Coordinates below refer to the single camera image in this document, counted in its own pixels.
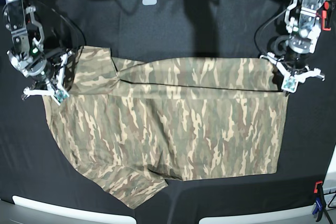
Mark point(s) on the black table cloth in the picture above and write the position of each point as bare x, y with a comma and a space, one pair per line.
33, 167

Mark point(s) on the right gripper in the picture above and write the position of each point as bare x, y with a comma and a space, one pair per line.
46, 69

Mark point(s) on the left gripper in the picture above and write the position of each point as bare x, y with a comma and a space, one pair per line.
291, 48

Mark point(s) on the camouflage t-shirt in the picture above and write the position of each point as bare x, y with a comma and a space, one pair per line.
129, 126

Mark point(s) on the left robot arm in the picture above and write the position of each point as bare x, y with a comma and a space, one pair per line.
304, 22

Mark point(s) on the lower right orange blue clamp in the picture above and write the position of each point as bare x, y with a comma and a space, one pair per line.
319, 201

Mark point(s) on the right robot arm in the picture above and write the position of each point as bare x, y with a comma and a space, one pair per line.
26, 31

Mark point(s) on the right orange black clamp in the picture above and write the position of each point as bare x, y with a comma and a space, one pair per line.
326, 15

